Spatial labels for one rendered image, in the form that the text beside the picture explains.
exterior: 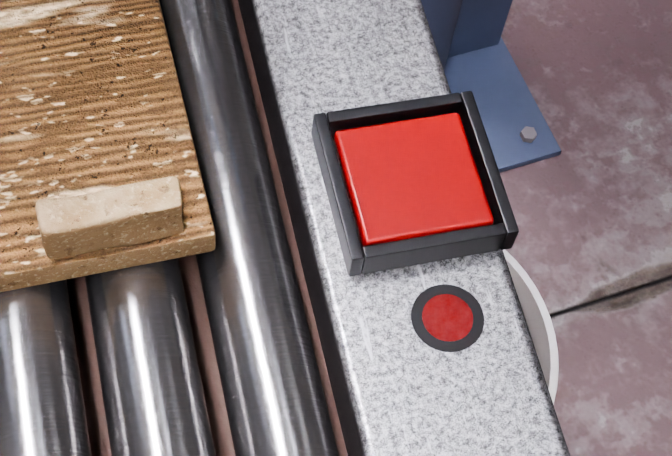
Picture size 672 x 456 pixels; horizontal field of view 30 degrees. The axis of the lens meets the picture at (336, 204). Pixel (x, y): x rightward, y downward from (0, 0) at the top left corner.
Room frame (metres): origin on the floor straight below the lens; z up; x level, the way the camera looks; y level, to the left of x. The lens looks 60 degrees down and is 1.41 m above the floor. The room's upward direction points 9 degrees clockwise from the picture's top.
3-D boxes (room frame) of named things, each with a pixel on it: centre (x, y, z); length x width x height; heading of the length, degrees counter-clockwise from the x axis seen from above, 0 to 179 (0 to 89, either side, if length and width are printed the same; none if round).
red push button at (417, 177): (0.29, -0.03, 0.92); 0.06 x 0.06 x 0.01; 21
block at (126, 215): (0.24, 0.09, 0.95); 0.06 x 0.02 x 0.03; 113
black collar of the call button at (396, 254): (0.29, -0.03, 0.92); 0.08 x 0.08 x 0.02; 21
